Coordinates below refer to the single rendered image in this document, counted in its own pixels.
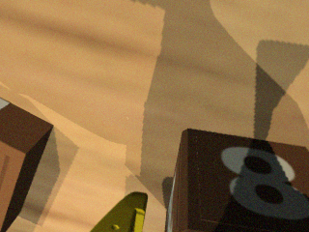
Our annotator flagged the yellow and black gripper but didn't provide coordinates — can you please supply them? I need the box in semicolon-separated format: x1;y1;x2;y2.
90;191;148;232

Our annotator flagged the brown number cube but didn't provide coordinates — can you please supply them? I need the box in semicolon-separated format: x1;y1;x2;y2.
164;129;309;232

